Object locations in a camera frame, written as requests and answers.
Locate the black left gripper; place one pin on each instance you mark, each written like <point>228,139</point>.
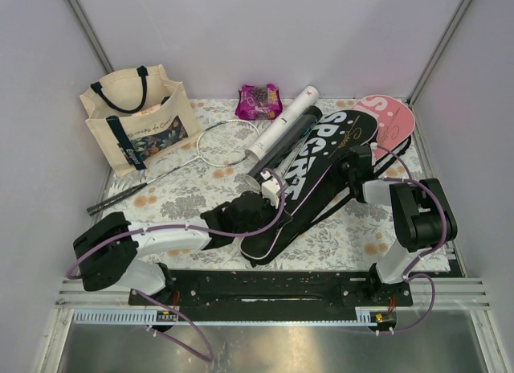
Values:
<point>275,214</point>

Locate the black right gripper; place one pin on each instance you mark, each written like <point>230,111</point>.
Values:
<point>346,157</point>

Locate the black racket cover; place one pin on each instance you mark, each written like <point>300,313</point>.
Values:
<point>314,179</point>

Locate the pink racket cover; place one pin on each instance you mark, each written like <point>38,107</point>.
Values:
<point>395,120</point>

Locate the black shuttlecock tube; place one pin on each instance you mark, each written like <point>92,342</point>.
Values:
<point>283,145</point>

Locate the white shuttlecock tube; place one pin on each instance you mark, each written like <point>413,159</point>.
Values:
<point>282,124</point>

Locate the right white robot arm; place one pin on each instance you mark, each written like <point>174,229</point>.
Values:
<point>423,219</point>

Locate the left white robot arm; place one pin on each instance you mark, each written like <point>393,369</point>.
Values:
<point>112,251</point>

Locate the purple snack packet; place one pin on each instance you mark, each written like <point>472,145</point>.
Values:
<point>259,102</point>

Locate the beige canvas tote bag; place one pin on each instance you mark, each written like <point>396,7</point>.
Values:
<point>139,115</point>

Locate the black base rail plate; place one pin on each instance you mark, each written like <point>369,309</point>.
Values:
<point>277,296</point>

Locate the white cable duct strip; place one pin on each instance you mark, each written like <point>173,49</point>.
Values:
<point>157,317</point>

